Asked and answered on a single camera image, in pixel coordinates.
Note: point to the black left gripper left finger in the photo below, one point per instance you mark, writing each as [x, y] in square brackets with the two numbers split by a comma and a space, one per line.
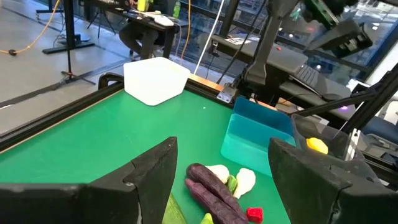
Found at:
[93, 202]

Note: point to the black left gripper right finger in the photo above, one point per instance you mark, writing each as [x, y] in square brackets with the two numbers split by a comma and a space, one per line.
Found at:
[326, 199]

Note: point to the yellow lemon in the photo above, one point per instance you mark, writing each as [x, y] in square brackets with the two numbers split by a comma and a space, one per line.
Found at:
[317, 145]

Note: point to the red pepper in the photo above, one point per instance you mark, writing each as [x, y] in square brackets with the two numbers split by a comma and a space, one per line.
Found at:
[255, 214]

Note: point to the white garlic bulb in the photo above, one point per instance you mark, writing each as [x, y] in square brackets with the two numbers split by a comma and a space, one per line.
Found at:
[219, 172]
[245, 182]

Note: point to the small green vegetable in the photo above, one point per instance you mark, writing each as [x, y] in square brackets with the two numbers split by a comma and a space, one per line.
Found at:
[232, 183]

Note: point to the purple sweet potato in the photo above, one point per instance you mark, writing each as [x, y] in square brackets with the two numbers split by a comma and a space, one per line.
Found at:
[208, 202]
[211, 183]

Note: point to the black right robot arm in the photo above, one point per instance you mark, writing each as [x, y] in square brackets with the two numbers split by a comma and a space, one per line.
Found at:
[265, 46]

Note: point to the black keyboard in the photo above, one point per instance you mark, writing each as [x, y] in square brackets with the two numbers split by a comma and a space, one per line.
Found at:
[306, 76]

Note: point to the black side desk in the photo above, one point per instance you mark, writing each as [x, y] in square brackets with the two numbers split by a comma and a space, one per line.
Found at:
[289, 59]

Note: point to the teal translucent plastic basket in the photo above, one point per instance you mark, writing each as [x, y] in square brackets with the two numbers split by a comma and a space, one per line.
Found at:
[248, 146]

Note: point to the white paper sheet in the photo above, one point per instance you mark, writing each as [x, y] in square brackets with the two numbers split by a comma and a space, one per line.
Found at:
[237, 40]

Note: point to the black chair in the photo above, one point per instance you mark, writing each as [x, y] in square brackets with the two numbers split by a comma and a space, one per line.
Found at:
[105, 77]

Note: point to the black tripod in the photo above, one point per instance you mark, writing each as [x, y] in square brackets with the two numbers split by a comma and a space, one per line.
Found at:
[77, 77]

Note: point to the white plastic basket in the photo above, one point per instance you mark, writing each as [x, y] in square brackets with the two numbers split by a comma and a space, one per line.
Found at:
[155, 81]

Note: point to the green bottle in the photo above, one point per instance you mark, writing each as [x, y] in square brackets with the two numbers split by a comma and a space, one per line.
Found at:
[176, 9]

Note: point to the black stand with flat base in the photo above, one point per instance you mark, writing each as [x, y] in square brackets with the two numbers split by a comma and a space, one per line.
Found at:
[69, 25]

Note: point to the white device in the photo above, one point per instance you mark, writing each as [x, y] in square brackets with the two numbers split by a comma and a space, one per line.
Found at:
[163, 20]

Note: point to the white metal bracket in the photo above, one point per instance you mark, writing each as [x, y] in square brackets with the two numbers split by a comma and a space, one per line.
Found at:
[353, 143]

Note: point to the black frame brace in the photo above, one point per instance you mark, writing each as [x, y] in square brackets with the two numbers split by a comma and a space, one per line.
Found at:
[335, 104]

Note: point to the black frame upright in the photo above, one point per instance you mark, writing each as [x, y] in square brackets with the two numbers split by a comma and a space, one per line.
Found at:
[373, 99]

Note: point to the black table frame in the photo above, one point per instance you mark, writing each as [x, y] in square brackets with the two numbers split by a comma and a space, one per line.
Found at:
[62, 109]

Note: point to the metal corner bracket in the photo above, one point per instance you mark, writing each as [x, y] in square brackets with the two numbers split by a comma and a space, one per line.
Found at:
[227, 94]

